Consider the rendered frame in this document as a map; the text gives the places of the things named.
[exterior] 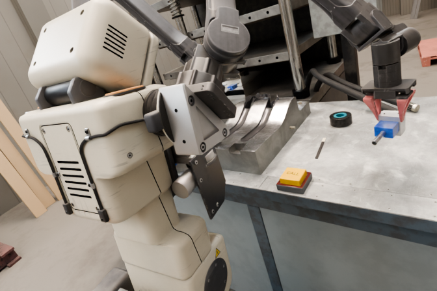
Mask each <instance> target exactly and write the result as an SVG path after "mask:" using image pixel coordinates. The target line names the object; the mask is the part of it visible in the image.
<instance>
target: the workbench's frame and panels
mask: <svg viewBox="0 0 437 291"><path fill-rule="evenodd" d="M173 198H174V202H175V206H176V210H177V212H178V213H183V214H192V215H196V216H200V217H202V218H203V219H204V220H205V224H206V227H207V231H208V232H210V233H217V234H221V235H222V236H223V238H224V242H225V245H226V251H227V254H228V258H229V262H230V266H231V269H232V282H231V285H230V289H232V290H234V291H437V222H435V221H429V220H422V219H417V218H411V217H407V216H400V215H396V214H389V213H385V212H378V211H374V210H367V209H361V208H356V207H350V206H345V205H338V204H335V203H328V202H324V201H317V200H312V199H306V198H302V197H295V196H288V195H284V194H277V193H273V192H266V191H262V190H256V189H251V188H245V187H240V186H234V185H230V184H226V186H225V198H224V202H223V204H222V205H221V206H220V208H219V209H218V211H217V213H216V214H215V215H214V217H213V219H212V220H210V219H209V215H208V213H207V210H206V208H205V205H204V202H203V199H202V197H201V194H200V191H199V189H198V186H197V187H196V188H195V189H194V190H193V191H192V192H191V194H190V195H189V196H188V197H187V198H185V199H183V198H180V197H178V196H177V195H175V196H174V197H173Z"/></svg>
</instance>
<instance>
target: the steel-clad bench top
mask: <svg viewBox="0 0 437 291"><path fill-rule="evenodd" d="M411 102H412V103H415V104H418V105H420V108H419V110H418V111H417V112H412V111H410V110H406V115H405V125H406V130H405V132H404V133H403V134H402V135H401V136H395V137H394V138H382V139H381V140H380V142H379V143H378V144H377V145H373V144H372V141H373V140H374V139H375V138H376V136H375V132H374V126H375V125H376V124H377V123H378V121H377V119H376V117H375V115H374V114H373V112H372V111H371V110H370V109H369V107H368V106H367V105H366V104H365V103H364V102H362V101H360V100H357V101H331V102H318V103H309V104H310V111H311V113H310V115H309V116H308V117H307V118H306V119H305V121H304V122H303V123H302V125H301V126H300V127H299V128H298V129H297V131H296V132H295V133H294V135H293V136H292V137H291V138H290V139H289V141H288V142H287V143H286V145H285V146H284V147H283V148H282V150H281V151H280V152H279V153H278V154H277V155H276V157H275V158H274V159H273V161H272V162H271V163H270V164H269V165H268V167H267V168H266V169H265V171H264V172H263V173H262V174H261V175H258V174H253V173H244V172H239V171H230V170H223V173H224V177H225V180H226V184H230V185H234V186H240V187H245V188H251V189H256V190H262V191H266V192H273V193H277V194H284V195H288V196H295V197H302V198H306V199H312V200H317V201H324V202H328V203H335V204H338V205H345V206H350V207H356V208H361V209H367V210H374V211H378V212H385V213H389V214H396V215H400V216H407V217H411V218H417V219H422V220H429V221H435V222H437V96H434V97H413V98H412V100H411ZM339 111H347V112H350V113H351V114H352V124H351V125H349V126H347V127H333V126H331V125H330V118H329V116H330V115H331V114H332V113H335V112H339ZM323 138H326V140H325V142H324V145H323V148H322V150H321V152H320V155H319V158H318V159H316V158H315V156H316V154H317V152H318V150H319V147H320V145H321V142H322V140H323ZM286 168H300V169H306V171H307V172H311V173H312V177H313V178H312V180H311V181H310V183H309V185H308V187H307V189H306V191H305V192H304V194H298V193H293V192H286V191H282V190H277V187H276V183H277V182H278V181H279V180H280V177H281V176H282V174H283V172H284V171H285V170H286Z"/></svg>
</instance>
